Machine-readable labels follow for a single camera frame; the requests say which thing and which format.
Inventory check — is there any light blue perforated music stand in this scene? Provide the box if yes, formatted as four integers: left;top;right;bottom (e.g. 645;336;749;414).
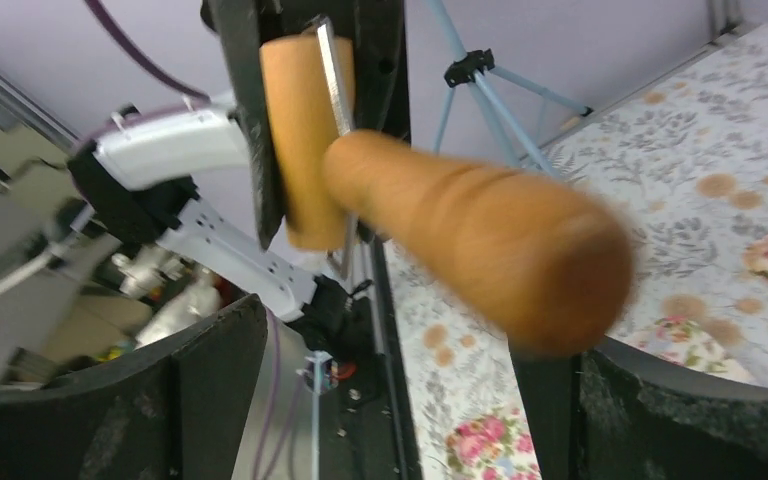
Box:
425;0;594;178

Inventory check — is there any wooden dough roller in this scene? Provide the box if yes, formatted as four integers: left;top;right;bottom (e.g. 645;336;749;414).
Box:
259;34;635;356

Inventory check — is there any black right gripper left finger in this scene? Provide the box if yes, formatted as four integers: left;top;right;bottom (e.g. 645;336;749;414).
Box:
0;295;268;479

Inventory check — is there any floral grey table mat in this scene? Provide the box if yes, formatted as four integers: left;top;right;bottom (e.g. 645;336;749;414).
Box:
383;23;768;480

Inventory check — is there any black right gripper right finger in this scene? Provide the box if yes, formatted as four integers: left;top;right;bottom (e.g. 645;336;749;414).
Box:
512;338;768;479

